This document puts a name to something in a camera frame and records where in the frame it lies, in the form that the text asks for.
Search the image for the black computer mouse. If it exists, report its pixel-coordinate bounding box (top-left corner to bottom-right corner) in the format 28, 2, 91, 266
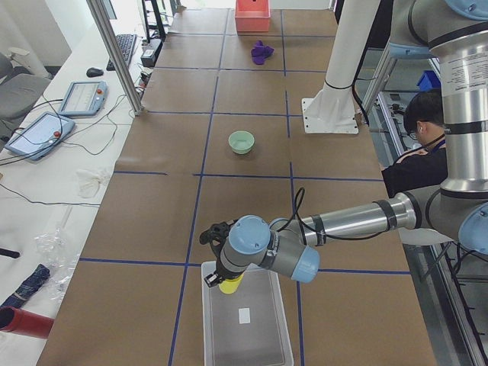
85, 67, 104, 78

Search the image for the black keyboard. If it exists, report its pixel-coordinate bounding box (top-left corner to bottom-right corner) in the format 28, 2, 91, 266
115, 34, 138, 67

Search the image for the purple cloth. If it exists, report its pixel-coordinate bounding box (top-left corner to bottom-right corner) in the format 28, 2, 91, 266
251, 40, 275, 66

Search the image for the blue storage bin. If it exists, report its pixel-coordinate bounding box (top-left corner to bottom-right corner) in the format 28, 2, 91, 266
416, 70, 441, 92

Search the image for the light green bowl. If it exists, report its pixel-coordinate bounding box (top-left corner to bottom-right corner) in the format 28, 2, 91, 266
228, 130, 255, 155

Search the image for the clear plastic storage box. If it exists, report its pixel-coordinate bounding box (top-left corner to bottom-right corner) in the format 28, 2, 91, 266
201, 265, 294, 365

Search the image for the far teach pendant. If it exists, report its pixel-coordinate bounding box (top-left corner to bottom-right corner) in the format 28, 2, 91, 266
58, 81, 108, 117

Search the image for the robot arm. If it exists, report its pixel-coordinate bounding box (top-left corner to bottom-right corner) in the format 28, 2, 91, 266
200, 1, 487, 287

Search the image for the teach pendant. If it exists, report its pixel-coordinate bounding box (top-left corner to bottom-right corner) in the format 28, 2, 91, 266
5, 112, 75, 161
58, 81, 108, 117

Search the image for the near teach pendant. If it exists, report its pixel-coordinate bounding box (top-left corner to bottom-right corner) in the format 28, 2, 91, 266
5, 112, 75, 161

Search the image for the red plastic bin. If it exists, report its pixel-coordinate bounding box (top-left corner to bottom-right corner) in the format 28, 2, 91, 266
234, 0, 271, 33

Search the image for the grey office chair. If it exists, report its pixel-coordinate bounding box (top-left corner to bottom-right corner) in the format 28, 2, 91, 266
1, 53, 50, 147

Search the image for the seated person in black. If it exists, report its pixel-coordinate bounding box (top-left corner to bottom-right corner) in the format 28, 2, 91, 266
382, 88, 448, 197

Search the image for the red cylinder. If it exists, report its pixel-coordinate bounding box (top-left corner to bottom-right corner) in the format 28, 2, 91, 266
1, 307, 54, 339

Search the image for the crumpled clear plastic bag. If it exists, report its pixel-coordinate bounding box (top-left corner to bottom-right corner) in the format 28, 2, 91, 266
34, 228, 81, 303

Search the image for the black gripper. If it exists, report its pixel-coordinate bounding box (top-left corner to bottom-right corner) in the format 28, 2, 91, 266
199, 221, 243, 287

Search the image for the yellow plastic cup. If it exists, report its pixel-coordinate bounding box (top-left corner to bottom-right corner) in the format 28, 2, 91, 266
218, 274, 243, 294

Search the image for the black power box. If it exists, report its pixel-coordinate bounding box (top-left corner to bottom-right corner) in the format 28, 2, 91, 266
140, 39, 162, 68

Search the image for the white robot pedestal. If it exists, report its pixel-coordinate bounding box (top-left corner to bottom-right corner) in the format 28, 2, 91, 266
302, 0, 380, 134

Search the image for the aluminium frame post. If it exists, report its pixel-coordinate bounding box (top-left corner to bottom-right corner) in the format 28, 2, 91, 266
86, 0, 143, 116

